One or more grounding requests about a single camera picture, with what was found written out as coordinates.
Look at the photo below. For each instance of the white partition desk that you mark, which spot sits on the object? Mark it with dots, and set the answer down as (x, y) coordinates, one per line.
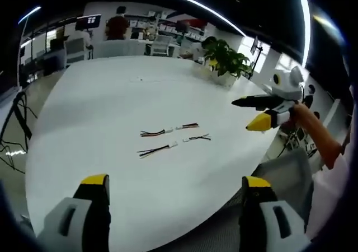
(123, 48)

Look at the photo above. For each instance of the white storage shelves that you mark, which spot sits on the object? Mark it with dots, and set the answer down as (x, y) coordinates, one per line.
(167, 25)

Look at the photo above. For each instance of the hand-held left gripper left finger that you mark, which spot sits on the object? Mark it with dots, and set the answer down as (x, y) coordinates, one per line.
(70, 221)

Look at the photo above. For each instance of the person's white sleeve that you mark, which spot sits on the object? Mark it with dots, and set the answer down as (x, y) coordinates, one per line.
(332, 196)

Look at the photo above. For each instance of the grey mesh office chair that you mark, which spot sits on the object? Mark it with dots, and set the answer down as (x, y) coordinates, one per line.
(282, 173)

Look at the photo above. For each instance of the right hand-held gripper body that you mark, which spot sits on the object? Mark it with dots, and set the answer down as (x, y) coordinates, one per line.
(288, 86)

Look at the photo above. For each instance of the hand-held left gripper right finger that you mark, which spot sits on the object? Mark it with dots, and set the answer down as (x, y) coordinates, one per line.
(277, 224)

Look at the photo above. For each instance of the black computer monitor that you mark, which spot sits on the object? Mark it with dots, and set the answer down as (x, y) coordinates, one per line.
(89, 21)

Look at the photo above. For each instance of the white office chair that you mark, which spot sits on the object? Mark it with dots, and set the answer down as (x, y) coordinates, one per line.
(75, 50)
(161, 45)

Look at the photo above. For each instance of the green potted plant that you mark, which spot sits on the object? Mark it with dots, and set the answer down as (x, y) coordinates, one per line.
(223, 57)

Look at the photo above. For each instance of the short ceiling light strip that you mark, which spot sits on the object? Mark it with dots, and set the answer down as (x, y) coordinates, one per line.
(29, 14)

